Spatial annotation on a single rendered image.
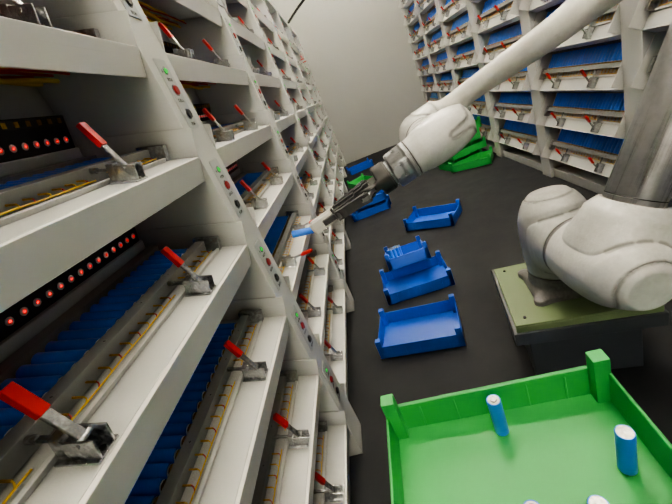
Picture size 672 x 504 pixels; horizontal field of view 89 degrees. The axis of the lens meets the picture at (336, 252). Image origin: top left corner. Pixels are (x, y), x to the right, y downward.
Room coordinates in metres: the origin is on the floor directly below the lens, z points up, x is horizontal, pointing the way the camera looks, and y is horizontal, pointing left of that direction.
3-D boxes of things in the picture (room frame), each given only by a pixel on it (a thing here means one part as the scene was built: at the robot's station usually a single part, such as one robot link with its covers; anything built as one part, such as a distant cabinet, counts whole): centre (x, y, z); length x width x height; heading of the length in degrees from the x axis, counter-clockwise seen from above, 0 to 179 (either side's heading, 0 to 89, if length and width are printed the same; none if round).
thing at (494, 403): (0.32, -0.11, 0.44); 0.02 x 0.02 x 0.06
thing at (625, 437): (0.22, -0.20, 0.44); 0.02 x 0.02 x 0.06
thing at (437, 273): (1.37, -0.29, 0.04); 0.30 x 0.20 x 0.08; 79
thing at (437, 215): (1.94, -0.63, 0.04); 0.30 x 0.20 x 0.08; 49
